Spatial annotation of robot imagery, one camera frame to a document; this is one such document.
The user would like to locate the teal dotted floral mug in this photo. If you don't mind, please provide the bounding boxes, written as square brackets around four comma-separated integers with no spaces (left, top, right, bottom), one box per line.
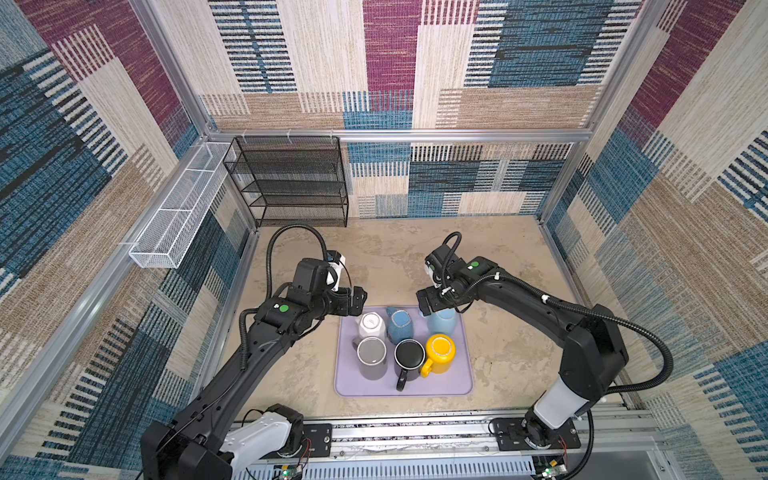
[386,307,414,345]

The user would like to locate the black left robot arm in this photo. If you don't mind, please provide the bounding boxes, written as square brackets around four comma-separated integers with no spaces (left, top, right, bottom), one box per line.
[140,250,367,479]

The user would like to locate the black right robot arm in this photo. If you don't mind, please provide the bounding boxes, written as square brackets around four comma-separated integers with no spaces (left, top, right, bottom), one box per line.
[417,247,628,449]

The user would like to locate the black wire mesh shelf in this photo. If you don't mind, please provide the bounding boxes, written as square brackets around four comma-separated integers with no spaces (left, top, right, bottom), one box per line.
[223,136,349,227]

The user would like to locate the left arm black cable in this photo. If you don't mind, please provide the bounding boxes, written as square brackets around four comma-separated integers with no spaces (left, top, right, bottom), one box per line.
[238,223,331,373]

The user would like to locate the grey mug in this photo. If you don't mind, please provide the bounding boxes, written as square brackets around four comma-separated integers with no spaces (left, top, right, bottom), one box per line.
[356,336,387,381]

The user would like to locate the black mug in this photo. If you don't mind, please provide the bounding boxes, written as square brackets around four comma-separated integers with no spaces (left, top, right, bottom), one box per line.
[394,339,426,392]

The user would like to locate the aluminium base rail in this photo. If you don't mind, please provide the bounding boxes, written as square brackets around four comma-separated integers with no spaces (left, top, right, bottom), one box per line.
[231,406,683,479]

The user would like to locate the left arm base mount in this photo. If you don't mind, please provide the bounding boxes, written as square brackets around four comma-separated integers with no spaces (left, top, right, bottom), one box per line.
[263,404,332,459]

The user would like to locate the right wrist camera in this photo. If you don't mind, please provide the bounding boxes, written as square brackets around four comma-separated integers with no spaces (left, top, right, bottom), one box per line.
[425,245,465,285]

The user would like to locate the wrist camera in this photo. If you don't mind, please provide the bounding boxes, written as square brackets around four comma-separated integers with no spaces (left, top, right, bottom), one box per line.
[326,250,345,291]
[425,245,465,285]

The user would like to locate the white wire mesh basket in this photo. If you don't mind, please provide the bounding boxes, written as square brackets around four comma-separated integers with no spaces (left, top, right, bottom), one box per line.
[129,142,229,269]

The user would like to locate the yellow mug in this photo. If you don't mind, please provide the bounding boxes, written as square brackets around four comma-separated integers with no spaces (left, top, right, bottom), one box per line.
[420,334,457,378]

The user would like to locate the light blue mug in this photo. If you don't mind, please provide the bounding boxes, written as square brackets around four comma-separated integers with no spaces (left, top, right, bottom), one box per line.
[427,309,459,337]

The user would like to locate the white pink mug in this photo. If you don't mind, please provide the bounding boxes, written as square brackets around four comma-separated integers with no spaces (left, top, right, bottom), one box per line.
[352,312,386,347]

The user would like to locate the lavender tray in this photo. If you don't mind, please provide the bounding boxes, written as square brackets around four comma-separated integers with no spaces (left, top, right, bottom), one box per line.
[335,307,474,397]

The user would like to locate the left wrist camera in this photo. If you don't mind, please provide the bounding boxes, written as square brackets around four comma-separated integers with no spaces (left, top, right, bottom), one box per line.
[326,250,345,291]

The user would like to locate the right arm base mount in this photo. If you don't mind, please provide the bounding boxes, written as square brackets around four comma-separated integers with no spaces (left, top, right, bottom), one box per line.
[488,415,582,451]

